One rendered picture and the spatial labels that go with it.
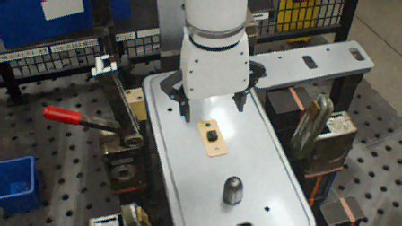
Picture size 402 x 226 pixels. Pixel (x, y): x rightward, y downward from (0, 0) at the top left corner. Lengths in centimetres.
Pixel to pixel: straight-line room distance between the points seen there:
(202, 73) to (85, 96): 75
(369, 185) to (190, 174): 56
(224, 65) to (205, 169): 20
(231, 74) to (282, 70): 30
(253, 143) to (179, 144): 13
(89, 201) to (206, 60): 59
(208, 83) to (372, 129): 74
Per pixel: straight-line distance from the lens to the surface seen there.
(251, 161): 74
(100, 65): 60
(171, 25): 91
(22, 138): 126
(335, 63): 96
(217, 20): 54
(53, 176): 114
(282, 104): 87
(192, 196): 70
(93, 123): 67
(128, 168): 75
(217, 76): 62
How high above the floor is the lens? 160
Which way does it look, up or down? 48 degrees down
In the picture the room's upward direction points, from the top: straight up
